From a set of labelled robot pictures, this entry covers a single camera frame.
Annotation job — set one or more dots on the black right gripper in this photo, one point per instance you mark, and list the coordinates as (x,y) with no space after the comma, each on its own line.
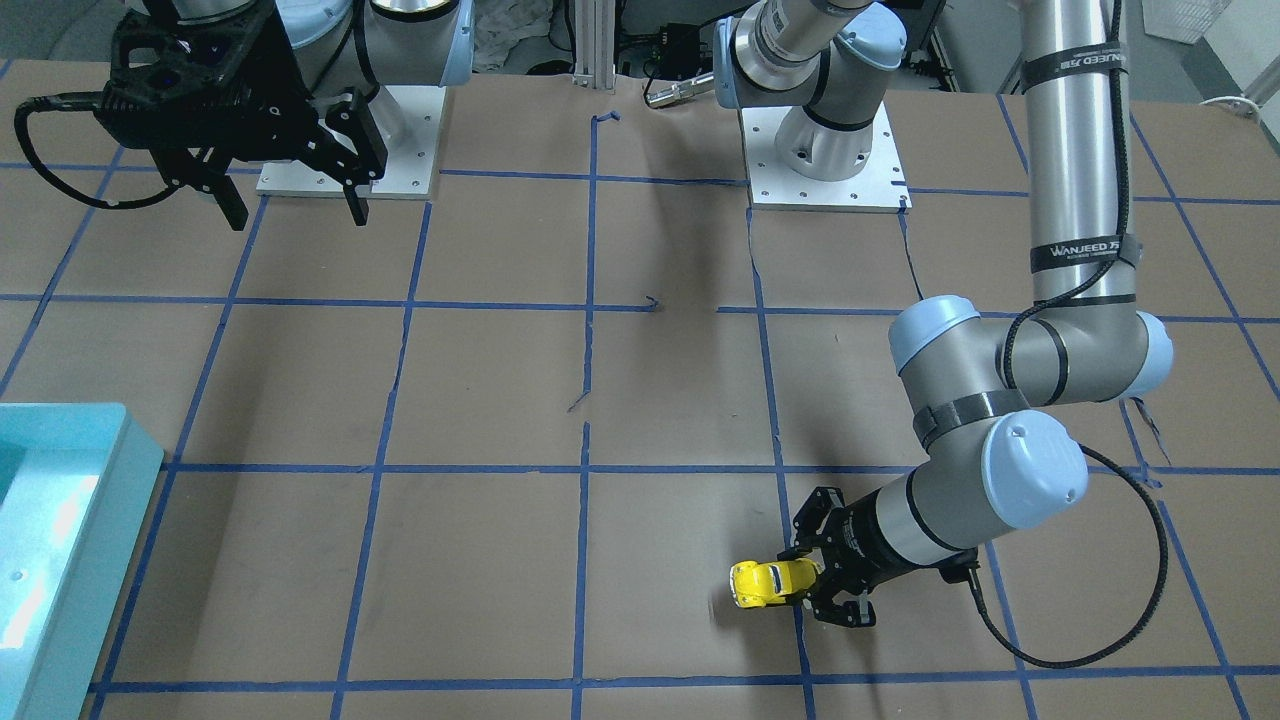
(284,62)

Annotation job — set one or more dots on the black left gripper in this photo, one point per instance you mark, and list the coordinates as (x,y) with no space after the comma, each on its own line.
(860,542)

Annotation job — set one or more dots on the yellow toy beetle car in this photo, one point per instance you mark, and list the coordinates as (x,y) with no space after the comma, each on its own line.
(755,585)

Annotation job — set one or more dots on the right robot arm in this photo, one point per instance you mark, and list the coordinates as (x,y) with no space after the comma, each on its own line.
(332,98)

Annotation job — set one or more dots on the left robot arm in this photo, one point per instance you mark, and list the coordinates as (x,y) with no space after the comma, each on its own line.
(980,388)

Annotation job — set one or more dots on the turquoise plastic bin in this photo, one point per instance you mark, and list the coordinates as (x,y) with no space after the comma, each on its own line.
(77,480)

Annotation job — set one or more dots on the aluminium frame post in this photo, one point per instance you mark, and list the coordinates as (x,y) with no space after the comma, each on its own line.
(594,29)

